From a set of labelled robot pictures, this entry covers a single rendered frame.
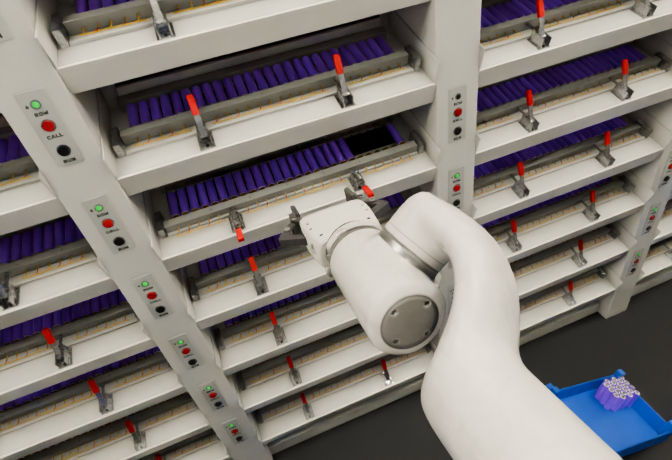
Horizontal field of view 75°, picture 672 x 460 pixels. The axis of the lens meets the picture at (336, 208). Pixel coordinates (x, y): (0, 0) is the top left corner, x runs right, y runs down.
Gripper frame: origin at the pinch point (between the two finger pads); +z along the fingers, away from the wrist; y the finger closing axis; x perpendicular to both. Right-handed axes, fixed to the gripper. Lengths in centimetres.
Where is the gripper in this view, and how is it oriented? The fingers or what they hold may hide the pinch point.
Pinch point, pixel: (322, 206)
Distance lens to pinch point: 69.6
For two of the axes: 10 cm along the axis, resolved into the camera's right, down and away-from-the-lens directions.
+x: -2.2, -8.8, -4.2
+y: 9.3, -3.2, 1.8
